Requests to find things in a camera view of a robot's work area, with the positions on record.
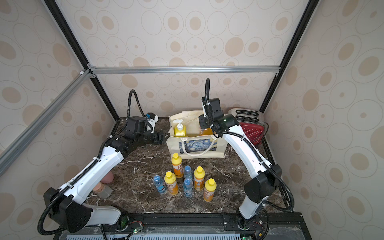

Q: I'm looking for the orange dish soap pump bottle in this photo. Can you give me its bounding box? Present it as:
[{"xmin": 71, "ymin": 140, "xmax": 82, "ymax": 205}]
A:
[{"xmin": 200, "ymin": 128, "xmax": 213, "ymax": 136}]

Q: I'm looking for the yellow dish soap pump bottle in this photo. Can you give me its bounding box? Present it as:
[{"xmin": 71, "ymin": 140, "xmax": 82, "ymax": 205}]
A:
[{"xmin": 173, "ymin": 119, "xmax": 187, "ymax": 137}]

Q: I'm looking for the cream starry night shopping bag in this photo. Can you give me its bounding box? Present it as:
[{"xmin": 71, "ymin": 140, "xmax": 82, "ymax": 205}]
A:
[{"xmin": 167, "ymin": 111, "xmax": 228, "ymax": 159}]

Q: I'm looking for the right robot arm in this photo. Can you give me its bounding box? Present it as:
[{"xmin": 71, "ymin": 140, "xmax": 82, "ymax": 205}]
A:
[{"xmin": 199, "ymin": 78, "xmax": 295, "ymax": 230}]

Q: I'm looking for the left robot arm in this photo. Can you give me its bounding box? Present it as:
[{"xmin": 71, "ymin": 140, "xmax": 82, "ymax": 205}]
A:
[{"xmin": 37, "ymin": 110, "xmax": 169, "ymax": 236}]

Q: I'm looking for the yellow cap juice bottle rear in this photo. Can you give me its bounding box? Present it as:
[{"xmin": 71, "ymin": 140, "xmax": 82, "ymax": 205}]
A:
[{"xmin": 172, "ymin": 153, "xmax": 184, "ymax": 179}]

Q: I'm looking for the yellow cap juice bottle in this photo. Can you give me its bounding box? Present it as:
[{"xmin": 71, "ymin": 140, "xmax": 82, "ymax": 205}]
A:
[
  {"xmin": 194, "ymin": 166, "xmax": 205, "ymax": 191},
  {"xmin": 172, "ymin": 153, "xmax": 184, "ymax": 179},
  {"xmin": 164, "ymin": 171, "xmax": 179, "ymax": 196},
  {"xmin": 203, "ymin": 178, "xmax": 217, "ymax": 202}
]

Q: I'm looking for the yellow cap juice bottle left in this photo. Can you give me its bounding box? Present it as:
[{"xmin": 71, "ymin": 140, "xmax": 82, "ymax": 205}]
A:
[{"xmin": 164, "ymin": 171, "xmax": 179, "ymax": 196}]

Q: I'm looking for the blue cap water bottle rear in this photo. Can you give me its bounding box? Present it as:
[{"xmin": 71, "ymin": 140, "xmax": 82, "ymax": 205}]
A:
[{"xmin": 184, "ymin": 165, "xmax": 193, "ymax": 180}]

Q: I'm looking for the blue cap water bottle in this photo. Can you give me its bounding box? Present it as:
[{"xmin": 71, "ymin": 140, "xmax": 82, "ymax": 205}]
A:
[
  {"xmin": 184, "ymin": 165, "xmax": 193, "ymax": 180},
  {"xmin": 183, "ymin": 178, "xmax": 193, "ymax": 198},
  {"xmin": 153, "ymin": 175, "xmax": 167, "ymax": 194}
]

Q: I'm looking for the blue cap water bottle left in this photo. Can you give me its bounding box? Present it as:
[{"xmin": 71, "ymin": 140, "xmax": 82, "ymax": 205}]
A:
[{"xmin": 153, "ymin": 175, "xmax": 167, "ymax": 194}]

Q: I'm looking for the red white toaster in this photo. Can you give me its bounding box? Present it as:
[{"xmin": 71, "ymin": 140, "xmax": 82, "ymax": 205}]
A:
[{"xmin": 228, "ymin": 108, "xmax": 269, "ymax": 146}]

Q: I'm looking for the yellow cap juice bottle middle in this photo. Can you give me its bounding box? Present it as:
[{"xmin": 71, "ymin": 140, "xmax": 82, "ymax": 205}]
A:
[{"xmin": 194, "ymin": 166, "xmax": 205, "ymax": 191}]

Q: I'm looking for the blue cap water bottle front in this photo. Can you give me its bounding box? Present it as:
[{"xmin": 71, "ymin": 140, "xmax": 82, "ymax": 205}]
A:
[{"xmin": 183, "ymin": 178, "xmax": 193, "ymax": 198}]

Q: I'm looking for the yellow cap juice bottle right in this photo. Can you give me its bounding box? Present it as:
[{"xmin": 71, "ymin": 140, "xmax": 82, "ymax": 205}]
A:
[{"xmin": 203, "ymin": 178, "xmax": 217, "ymax": 202}]

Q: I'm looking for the pink plastic cup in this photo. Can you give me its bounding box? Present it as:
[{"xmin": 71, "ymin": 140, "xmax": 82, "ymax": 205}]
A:
[{"xmin": 100, "ymin": 171, "xmax": 114, "ymax": 184}]

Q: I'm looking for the silver horizontal frame bar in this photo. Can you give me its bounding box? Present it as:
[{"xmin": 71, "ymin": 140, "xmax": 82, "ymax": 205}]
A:
[{"xmin": 89, "ymin": 66, "xmax": 280, "ymax": 74}]

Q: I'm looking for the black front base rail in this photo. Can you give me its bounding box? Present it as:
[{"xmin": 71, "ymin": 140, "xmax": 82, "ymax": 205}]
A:
[{"xmin": 54, "ymin": 213, "xmax": 312, "ymax": 240}]

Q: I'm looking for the silver diagonal frame bar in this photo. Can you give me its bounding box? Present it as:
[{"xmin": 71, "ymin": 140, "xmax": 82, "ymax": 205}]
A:
[{"xmin": 1, "ymin": 70, "xmax": 91, "ymax": 175}]

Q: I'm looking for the black right frame post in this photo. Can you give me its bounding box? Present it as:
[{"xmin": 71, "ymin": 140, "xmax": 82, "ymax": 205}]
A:
[{"xmin": 260, "ymin": 0, "xmax": 320, "ymax": 113}]

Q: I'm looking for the black frame post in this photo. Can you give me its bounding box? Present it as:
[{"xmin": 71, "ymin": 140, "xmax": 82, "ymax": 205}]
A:
[
  {"xmin": 260, "ymin": 0, "xmax": 320, "ymax": 113},
  {"xmin": 43, "ymin": 0, "xmax": 120, "ymax": 122}
]

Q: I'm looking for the black left frame post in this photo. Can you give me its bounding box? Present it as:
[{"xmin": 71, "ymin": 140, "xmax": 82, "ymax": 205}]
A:
[{"xmin": 43, "ymin": 0, "xmax": 120, "ymax": 122}]

